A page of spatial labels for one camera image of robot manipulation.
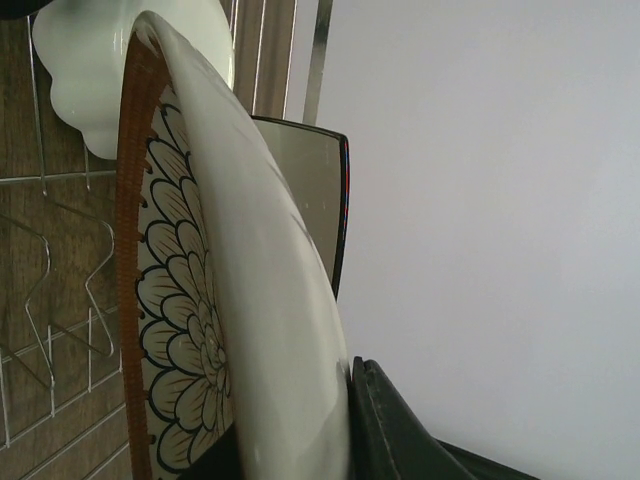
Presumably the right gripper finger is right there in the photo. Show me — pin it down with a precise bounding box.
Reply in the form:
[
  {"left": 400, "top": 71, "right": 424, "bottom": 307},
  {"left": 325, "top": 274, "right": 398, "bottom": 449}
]
[{"left": 349, "top": 357, "right": 531, "bottom": 480}]

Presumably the patterned round plate orange rim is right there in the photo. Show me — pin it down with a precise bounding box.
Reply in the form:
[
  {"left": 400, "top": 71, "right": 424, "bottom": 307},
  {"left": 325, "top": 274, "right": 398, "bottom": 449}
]
[{"left": 115, "top": 11, "right": 352, "bottom": 479}]

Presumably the cream rectangular plate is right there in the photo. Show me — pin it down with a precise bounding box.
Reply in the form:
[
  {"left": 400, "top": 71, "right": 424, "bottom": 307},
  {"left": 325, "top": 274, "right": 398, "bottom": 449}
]
[{"left": 253, "top": 116, "right": 350, "bottom": 294}]

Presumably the metal wire dish rack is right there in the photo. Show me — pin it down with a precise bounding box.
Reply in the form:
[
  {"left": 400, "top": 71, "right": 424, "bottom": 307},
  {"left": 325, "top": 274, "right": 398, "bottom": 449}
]
[{"left": 0, "top": 0, "right": 335, "bottom": 451}]

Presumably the white scalloped bowl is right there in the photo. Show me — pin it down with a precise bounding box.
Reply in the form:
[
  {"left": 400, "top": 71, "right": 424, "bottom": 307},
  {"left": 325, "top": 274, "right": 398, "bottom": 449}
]
[{"left": 32, "top": 0, "right": 235, "bottom": 160}]

